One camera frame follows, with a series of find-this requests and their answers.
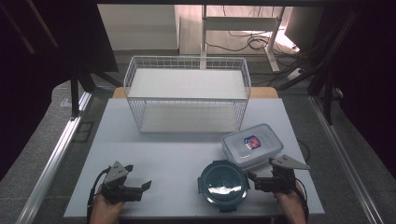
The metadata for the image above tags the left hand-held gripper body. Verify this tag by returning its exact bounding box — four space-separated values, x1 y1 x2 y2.
101 161 143 205

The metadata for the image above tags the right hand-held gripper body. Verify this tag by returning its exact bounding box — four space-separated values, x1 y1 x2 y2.
255 154 311 194

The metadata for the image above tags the clear rectangular food container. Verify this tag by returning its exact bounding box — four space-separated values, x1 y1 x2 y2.
221 123 284 171

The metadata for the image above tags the round dark glass lid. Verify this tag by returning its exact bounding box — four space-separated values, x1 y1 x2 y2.
196 160 251 214

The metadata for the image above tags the white wire shelf rack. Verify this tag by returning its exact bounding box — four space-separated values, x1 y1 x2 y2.
123 55 252 135

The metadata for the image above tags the person's right hand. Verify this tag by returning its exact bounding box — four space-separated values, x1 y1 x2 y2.
273 181 306 216

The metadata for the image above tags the person's left hand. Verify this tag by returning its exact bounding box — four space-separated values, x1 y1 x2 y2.
90 186 126 224

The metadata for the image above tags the wooden board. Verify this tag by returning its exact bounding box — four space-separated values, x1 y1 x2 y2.
111 86 279 100

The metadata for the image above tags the black stand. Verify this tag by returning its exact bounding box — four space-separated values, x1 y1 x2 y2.
276 12 359 126
68 64 124 121

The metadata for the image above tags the white power strip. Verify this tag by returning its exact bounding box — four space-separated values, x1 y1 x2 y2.
286 67 304 82

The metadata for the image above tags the dark monitor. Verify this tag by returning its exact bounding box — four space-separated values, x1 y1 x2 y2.
284 6 326 53

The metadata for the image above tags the white cabinet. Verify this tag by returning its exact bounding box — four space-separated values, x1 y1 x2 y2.
96 4 181 58

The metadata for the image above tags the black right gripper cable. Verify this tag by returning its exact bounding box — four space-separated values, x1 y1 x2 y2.
293 177 310 222

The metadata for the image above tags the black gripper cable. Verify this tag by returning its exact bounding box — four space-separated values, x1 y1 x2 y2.
86 165 112 224
293 177 310 222

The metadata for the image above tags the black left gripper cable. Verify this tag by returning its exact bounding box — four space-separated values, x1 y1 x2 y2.
86 165 112 224

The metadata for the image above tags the black cable beside table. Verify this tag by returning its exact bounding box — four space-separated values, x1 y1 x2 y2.
296 138 312 163

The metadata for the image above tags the aluminium rail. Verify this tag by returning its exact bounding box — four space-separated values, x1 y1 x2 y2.
15 91 93 224
308 94 387 224

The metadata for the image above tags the tangle of black floor cables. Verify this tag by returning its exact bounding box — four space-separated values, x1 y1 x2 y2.
205 6 302 54

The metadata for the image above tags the white desk frame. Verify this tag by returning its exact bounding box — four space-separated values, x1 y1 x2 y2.
200 4 287 74

